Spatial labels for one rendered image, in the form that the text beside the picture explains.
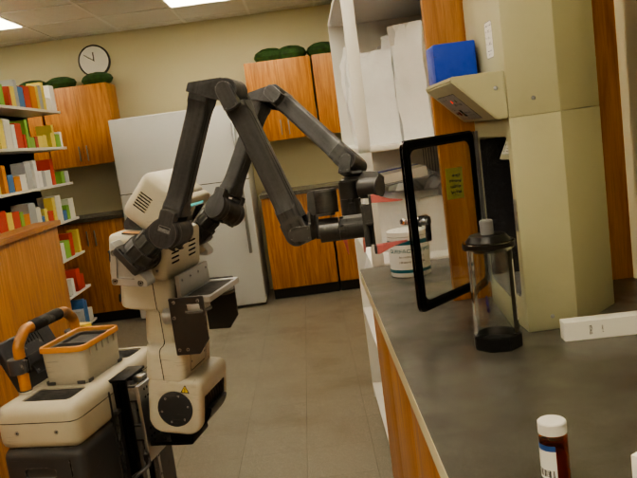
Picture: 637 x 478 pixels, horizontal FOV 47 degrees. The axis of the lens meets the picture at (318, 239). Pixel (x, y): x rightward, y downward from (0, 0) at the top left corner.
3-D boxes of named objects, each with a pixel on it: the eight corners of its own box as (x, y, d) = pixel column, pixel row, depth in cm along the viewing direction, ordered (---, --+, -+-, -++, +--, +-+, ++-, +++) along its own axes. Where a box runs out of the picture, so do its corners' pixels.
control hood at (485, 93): (473, 121, 186) (469, 82, 185) (509, 118, 154) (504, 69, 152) (428, 127, 186) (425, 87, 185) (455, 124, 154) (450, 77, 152)
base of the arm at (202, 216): (192, 221, 236) (177, 226, 224) (209, 204, 234) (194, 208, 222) (210, 240, 236) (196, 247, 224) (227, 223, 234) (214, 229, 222)
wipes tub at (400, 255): (427, 267, 248) (422, 224, 245) (433, 274, 235) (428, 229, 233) (389, 272, 248) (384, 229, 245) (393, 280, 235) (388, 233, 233)
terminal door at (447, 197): (488, 284, 190) (472, 129, 185) (421, 314, 169) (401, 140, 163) (485, 283, 191) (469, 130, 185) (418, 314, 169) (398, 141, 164)
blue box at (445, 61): (468, 81, 182) (464, 45, 181) (478, 78, 172) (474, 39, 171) (428, 86, 182) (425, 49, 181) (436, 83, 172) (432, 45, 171)
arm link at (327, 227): (318, 242, 178) (316, 244, 172) (314, 213, 177) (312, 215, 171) (345, 238, 177) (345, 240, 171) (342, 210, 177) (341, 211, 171)
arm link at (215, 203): (266, 93, 236) (246, 80, 228) (299, 97, 228) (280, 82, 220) (222, 224, 231) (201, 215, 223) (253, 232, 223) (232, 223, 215)
